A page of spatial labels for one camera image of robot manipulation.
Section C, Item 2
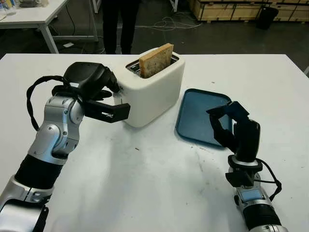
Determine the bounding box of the person in dark clothes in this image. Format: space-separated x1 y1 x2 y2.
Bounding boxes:
102 0 140 55

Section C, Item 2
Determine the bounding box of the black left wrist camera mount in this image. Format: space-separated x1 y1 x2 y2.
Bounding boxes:
52 86 131 124

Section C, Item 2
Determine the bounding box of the white floor cable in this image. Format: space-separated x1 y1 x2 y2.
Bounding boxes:
96 15 202 53

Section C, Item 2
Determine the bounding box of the brown bread slice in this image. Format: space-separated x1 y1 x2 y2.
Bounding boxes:
139 43 174 79

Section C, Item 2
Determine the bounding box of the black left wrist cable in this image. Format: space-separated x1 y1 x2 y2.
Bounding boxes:
26 75 80 131

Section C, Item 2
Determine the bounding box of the black waste bin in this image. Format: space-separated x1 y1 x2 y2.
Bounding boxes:
255 6 280 30

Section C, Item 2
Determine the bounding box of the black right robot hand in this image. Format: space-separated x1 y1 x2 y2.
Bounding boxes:
206 101 262 162

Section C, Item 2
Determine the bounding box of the dark blue plastic tray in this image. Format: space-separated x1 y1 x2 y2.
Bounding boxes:
175 88 233 148

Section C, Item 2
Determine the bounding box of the clear bottle yellow label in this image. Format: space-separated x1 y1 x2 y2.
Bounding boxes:
3 0 16 16

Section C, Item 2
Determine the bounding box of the white two-slot toaster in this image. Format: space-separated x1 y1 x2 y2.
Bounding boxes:
113 49 186 128

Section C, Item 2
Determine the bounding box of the wooden shipping crate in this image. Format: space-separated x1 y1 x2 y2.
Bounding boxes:
189 0 263 22
262 0 309 22

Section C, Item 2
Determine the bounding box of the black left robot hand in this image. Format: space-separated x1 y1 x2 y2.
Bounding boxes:
63 61 121 102

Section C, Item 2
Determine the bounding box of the white office table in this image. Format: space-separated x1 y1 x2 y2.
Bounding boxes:
0 0 98 54

